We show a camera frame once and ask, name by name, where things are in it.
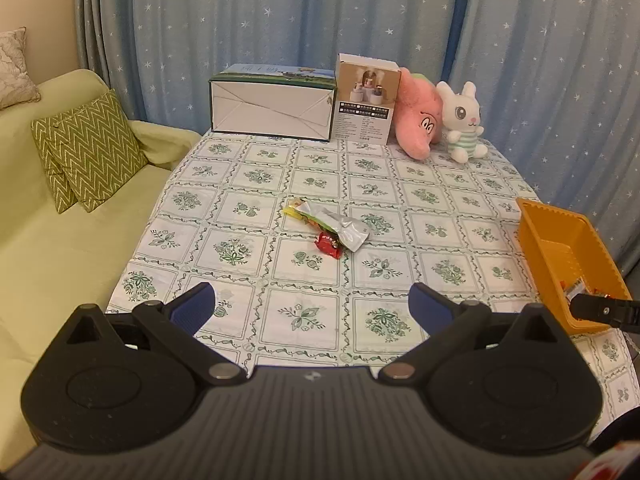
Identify floral checked tablecloth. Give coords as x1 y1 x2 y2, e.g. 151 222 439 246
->
106 132 640 423

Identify white carton box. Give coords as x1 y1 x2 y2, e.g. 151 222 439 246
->
208 63 337 142

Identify dark clear snack packet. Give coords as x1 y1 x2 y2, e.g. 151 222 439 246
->
561 276 587 306

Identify white patterned cushion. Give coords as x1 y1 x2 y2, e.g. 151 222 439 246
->
0 27 42 111

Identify small red snack packet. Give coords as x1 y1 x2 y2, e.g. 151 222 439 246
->
313 231 344 260

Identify light green sofa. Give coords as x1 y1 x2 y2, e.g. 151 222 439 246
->
0 70 202 453

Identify silver foil snack packet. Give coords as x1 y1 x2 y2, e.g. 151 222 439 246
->
300 204 372 254

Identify green zigzag cushion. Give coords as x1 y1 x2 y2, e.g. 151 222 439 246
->
31 88 150 213
42 152 81 215

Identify yellow green snack wrapper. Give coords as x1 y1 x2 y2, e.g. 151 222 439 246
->
281 198 322 228

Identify pink plush toy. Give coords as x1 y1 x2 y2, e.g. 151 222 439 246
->
394 68 444 161

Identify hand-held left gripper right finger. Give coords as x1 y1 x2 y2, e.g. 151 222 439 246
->
378 282 572 387

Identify blue star curtain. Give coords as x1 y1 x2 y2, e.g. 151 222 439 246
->
450 0 640 281
74 0 473 136

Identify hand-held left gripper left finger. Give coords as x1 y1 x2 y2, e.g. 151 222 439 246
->
66 282 247 387

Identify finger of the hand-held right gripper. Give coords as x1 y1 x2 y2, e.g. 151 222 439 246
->
569 292 640 332

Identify white rabbit plush toy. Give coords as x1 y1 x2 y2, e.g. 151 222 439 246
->
435 81 489 164

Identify orange plastic tray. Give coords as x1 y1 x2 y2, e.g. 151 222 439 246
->
515 197 634 335

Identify small beige product box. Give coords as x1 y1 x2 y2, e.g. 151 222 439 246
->
332 53 402 146

